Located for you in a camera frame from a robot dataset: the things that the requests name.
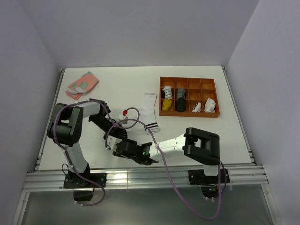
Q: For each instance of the rolled white striped socks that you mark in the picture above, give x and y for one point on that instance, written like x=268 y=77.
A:
x=167 y=93

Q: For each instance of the pink green patterned socks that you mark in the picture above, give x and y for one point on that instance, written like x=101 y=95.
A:
x=81 y=86

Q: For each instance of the white sock with black stripes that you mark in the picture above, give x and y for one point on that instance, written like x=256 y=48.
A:
x=147 y=113

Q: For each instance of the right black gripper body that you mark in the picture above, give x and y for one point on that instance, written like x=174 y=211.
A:
x=136 y=159

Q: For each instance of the rolled yellow socks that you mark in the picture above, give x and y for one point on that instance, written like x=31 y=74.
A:
x=167 y=104

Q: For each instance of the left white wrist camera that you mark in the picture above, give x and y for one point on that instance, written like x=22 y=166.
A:
x=122 y=119

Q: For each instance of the large white rolled socks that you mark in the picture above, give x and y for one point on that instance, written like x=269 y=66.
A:
x=210 y=106

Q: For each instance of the black striped sock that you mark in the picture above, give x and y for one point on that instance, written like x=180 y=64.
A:
x=120 y=133

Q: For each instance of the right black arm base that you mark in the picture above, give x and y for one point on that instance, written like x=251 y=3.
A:
x=209 y=184

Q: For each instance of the rolled black socks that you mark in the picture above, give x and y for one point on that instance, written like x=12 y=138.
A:
x=180 y=105

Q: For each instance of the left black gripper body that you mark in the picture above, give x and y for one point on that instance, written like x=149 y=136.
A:
x=105 y=125

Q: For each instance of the orange compartment tray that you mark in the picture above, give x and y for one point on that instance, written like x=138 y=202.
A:
x=197 y=90

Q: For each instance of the rolled grey socks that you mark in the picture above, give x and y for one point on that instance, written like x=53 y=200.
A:
x=181 y=92

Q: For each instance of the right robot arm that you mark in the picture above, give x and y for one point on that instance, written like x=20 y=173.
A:
x=199 y=145

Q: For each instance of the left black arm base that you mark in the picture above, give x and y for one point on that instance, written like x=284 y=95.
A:
x=84 y=187

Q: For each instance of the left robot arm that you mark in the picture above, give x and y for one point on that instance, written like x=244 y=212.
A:
x=65 y=129

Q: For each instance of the small white rolled socks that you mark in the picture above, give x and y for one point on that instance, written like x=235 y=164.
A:
x=197 y=107

